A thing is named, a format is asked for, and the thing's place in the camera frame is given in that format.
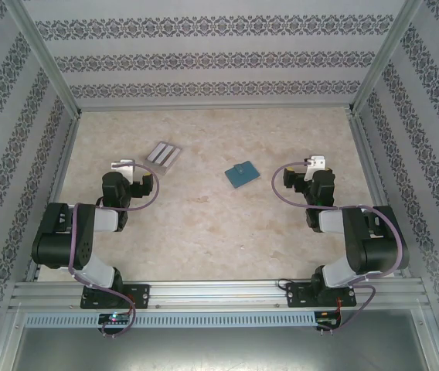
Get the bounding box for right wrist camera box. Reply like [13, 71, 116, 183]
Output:
[305, 155, 328, 182]

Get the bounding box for grey metal sheet panel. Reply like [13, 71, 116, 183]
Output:
[0, 308, 439, 371]

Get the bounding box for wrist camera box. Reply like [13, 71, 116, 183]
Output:
[111, 158, 138, 182]
[305, 155, 328, 182]

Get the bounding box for aluminium frame post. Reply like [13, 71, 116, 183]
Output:
[5, 0, 82, 116]
[349, 0, 424, 115]

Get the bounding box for blue card holder wallet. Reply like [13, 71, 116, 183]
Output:
[224, 159, 261, 190]

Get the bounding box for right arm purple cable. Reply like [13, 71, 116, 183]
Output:
[271, 162, 405, 329]

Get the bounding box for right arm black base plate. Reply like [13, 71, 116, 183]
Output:
[285, 281, 358, 309]

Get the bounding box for aluminium table side rail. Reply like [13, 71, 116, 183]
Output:
[25, 114, 81, 281]
[349, 111, 413, 278]

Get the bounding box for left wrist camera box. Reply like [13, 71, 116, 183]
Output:
[111, 158, 138, 182]

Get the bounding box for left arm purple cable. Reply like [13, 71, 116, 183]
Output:
[68, 162, 162, 338]

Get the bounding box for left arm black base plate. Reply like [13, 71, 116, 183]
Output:
[80, 284, 151, 310]

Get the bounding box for slotted grey cable duct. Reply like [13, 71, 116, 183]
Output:
[24, 311, 317, 328]

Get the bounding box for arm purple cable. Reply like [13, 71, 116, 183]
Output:
[271, 162, 405, 329]
[68, 162, 162, 338]

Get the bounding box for aluminium mounting rail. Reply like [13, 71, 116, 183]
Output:
[9, 280, 429, 311]

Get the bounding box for white plastic card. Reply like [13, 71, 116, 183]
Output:
[161, 147, 184, 168]
[146, 141, 170, 162]
[153, 145, 177, 165]

